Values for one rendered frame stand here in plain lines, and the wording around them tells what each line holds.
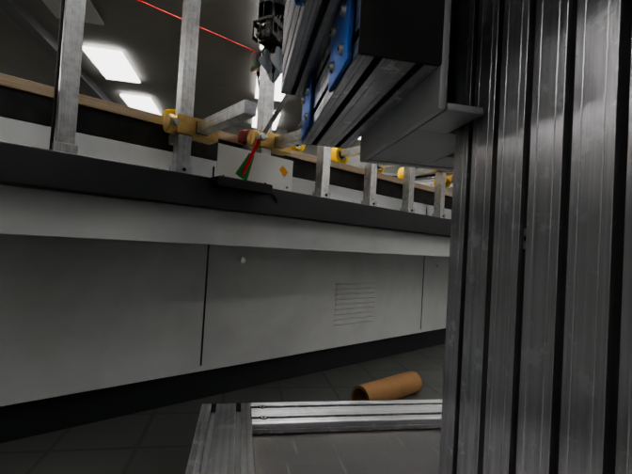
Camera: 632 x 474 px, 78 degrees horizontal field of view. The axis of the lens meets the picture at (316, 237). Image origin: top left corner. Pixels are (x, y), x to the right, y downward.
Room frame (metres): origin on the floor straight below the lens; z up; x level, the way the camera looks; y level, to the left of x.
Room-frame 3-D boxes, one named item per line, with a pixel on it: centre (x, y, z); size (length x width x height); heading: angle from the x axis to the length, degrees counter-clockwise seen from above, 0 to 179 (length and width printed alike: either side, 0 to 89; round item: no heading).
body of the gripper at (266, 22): (1.08, 0.16, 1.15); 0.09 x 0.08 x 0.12; 151
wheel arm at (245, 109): (1.01, 0.30, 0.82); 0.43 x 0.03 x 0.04; 41
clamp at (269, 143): (1.20, 0.16, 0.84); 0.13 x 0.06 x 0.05; 131
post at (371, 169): (1.51, -0.20, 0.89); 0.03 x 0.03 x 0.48; 41
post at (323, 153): (1.35, -0.01, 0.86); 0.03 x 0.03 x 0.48; 41
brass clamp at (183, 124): (1.03, 0.35, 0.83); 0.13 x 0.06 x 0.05; 131
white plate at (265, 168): (1.14, 0.18, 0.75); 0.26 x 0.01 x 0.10; 131
